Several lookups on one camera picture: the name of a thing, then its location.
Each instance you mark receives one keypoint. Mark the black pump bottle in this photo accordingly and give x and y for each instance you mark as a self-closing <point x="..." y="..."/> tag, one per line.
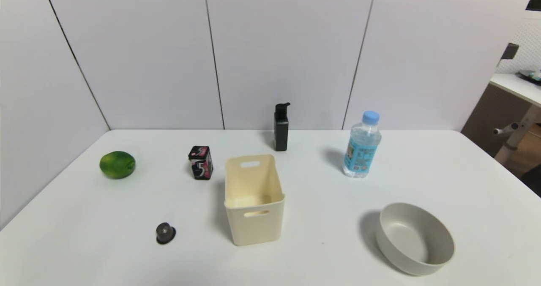
<point x="281" y="129"/>

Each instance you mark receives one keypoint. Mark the beige brown bowl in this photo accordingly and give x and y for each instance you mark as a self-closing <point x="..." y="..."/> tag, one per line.
<point x="412" y="239"/>

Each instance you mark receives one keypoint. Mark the black red gum box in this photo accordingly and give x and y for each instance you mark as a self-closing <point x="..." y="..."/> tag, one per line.
<point x="200" y="163"/>

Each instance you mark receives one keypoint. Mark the cream plastic basket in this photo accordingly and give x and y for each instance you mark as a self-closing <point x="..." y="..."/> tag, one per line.
<point x="253" y="218"/>

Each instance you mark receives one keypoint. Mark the clear water bottle blue cap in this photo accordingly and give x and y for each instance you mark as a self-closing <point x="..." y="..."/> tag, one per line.
<point x="361" y="151"/>

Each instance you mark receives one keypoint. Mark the dark coffee capsule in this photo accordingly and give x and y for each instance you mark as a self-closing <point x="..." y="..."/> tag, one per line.
<point x="165" y="232"/>

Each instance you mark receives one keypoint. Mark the green lime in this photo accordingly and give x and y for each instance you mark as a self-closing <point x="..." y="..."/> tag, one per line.
<point x="117" y="164"/>

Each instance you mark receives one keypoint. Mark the brown side panel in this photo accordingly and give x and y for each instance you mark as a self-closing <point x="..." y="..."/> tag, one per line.
<point x="486" y="117"/>

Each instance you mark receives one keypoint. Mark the white side desk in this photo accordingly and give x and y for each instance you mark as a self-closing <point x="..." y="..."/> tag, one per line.
<point x="515" y="87"/>

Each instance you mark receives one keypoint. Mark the grey block on pegboard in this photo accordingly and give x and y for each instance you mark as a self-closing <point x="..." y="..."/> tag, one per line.
<point x="509" y="51"/>

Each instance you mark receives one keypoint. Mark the dark plate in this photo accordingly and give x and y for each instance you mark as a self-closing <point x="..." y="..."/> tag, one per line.
<point x="530" y="75"/>

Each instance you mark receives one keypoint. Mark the white pegboard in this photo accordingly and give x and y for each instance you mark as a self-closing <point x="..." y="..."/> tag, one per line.
<point x="524" y="45"/>

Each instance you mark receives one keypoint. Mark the dark wall picture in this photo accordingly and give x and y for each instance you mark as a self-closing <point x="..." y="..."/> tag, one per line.
<point x="535" y="1"/>

